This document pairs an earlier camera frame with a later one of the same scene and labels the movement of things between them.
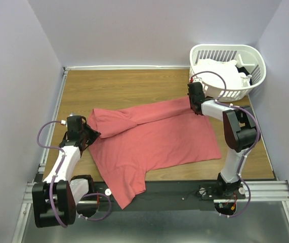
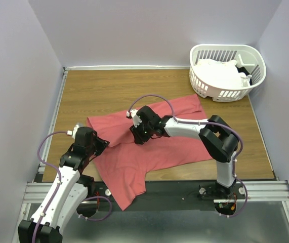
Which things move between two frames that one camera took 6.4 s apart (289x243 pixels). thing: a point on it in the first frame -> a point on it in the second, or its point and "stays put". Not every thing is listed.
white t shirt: [232, 77] stays put
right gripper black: [190, 99] -> [138, 138]
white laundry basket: [228, 72] stays put
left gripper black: [94, 134] -> [102, 144]
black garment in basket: [243, 70] stays put
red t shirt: [131, 142] stays put
